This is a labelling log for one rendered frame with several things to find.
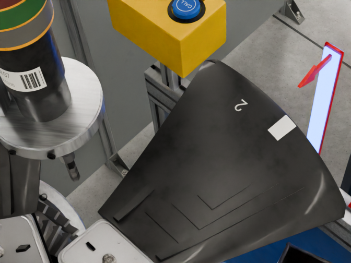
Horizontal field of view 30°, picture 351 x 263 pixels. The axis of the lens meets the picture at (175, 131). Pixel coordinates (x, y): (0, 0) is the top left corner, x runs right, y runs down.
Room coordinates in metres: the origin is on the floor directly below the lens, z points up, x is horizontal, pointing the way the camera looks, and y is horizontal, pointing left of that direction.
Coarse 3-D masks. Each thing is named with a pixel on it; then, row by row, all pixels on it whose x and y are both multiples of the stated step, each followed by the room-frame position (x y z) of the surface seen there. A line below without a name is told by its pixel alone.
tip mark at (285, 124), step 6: (282, 120) 0.39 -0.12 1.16; (288, 120) 0.39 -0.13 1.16; (276, 126) 0.39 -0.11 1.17; (282, 126) 0.39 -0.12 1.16; (288, 126) 0.39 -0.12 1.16; (294, 126) 0.39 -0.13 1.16; (270, 132) 0.38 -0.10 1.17; (276, 132) 0.38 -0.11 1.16; (282, 132) 0.38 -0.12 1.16; (276, 138) 0.37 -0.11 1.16
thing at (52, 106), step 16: (48, 32) 0.23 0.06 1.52; (32, 48) 0.22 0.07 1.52; (48, 48) 0.23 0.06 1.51; (0, 64) 0.23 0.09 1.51; (16, 64) 0.22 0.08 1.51; (32, 64) 0.22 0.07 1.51; (48, 64) 0.23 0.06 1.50; (16, 80) 0.22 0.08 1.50; (32, 80) 0.22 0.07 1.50; (48, 80) 0.22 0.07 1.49; (64, 80) 0.24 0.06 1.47; (16, 96) 0.22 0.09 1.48; (32, 96) 0.22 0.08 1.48; (48, 96) 0.22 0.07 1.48; (64, 96) 0.23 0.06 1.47; (32, 112) 0.22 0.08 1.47; (48, 112) 0.22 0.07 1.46
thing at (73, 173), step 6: (66, 156) 0.23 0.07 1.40; (72, 156) 0.24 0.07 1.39; (66, 162) 0.23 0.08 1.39; (72, 162) 0.24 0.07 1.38; (66, 168) 0.24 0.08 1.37; (72, 168) 0.24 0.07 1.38; (72, 174) 0.24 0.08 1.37; (78, 174) 0.24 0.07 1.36; (72, 180) 0.24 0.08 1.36; (78, 180) 0.24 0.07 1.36
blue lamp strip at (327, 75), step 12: (324, 48) 0.47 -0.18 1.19; (336, 60) 0.45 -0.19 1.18; (324, 72) 0.46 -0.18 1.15; (324, 84) 0.46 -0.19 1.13; (324, 96) 0.46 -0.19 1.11; (312, 108) 0.47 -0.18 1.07; (324, 108) 0.46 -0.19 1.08; (312, 120) 0.47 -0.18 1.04; (324, 120) 0.45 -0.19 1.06; (312, 132) 0.46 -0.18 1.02; (312, 144) 0.46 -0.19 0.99
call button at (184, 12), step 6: (174, 0) 0.67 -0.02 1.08; (180, 0) 0.67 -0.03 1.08; (186, 0) 0.67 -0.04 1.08; (192, 0) 0.67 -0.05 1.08; (174, 6) 0.66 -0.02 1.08; (180, 6) 0.66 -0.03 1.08; (186, 6) 0.66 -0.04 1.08; (192, 6) 0.66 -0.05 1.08; (198, 6) 0.66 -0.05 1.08; (174, 12) 0.65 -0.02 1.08; (180, 12) 0.65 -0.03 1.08; (186, 12) 0.65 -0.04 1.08; (192, 12) 0.65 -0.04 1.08; (198, 12) 0.65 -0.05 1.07; (180, 18) 0.65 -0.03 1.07; (186, 18) 0.64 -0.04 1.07
